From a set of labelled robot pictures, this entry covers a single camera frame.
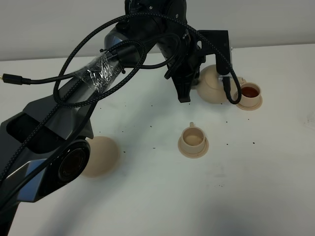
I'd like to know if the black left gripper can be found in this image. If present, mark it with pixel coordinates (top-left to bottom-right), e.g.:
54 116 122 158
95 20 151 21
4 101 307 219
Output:
164 30 232 102

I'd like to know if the beige clay teapot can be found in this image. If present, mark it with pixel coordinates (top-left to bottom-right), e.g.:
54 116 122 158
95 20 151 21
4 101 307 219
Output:
196 64 247 105

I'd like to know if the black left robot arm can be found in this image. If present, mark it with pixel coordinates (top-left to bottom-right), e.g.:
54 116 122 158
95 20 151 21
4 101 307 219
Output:
0 0 236 224

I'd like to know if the beige teapot saucer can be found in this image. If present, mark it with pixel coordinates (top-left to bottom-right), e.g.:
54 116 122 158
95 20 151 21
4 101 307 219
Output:
81 136 120 178

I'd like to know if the beige near teacup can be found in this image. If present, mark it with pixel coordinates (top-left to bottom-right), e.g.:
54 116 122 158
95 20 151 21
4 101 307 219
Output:
180 122 205 146

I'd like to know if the beige teacup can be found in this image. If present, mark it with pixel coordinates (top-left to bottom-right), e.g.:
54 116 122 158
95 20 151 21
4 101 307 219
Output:
180 122 205 146
241 82 261 97

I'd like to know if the beige far teacup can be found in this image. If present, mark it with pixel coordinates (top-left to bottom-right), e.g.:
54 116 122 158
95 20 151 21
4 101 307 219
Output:
241 82 261 97

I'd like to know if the beige far cup saucer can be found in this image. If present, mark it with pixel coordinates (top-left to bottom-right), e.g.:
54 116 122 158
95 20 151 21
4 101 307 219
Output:
236 95 263 111

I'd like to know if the beige cup saucer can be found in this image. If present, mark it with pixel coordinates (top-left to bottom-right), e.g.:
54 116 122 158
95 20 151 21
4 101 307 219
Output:
178 137 209 159
236 95 263 111

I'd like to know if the beige near cup saucer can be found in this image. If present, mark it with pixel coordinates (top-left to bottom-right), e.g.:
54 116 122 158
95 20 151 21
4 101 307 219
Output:
178 137 209 159

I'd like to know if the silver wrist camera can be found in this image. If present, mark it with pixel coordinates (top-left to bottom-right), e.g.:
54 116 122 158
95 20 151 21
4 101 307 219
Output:
216 46 233 80

